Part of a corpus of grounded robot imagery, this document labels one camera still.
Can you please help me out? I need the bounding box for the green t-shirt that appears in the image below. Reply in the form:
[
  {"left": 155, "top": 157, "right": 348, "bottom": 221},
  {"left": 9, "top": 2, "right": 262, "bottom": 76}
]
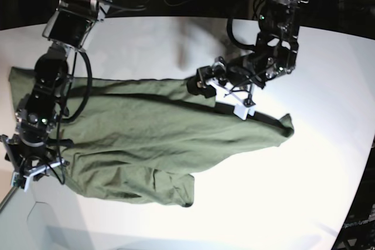
[{"left": 8, "top": 67, "right": 295, "bottom": 208}]

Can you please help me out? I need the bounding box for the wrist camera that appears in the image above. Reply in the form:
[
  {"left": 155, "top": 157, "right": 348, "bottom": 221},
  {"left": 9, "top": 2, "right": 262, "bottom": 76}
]
[
  {"left": 11, "top": 172, "right": 24, "bottom": 189},
  {"left": 233, "top": 104, "right": 255, "bottom": 120}
]

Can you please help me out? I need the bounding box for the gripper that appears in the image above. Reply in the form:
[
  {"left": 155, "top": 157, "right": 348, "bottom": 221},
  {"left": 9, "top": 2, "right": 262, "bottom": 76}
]
[
  {"left": 1, "top": 134, "right": 70, "bottom": 191},
  {"left": 186, "top": 56, "right": 255, "bottom": 107}
]

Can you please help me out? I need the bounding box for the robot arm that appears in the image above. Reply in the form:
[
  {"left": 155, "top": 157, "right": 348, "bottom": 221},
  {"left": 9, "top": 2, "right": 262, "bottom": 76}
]
[
  {"left": 1, "top": 0, "right": 112, "bottom": 190},
  {"left": 186, "top": 0, "right": 309, "bottom": 115}
]

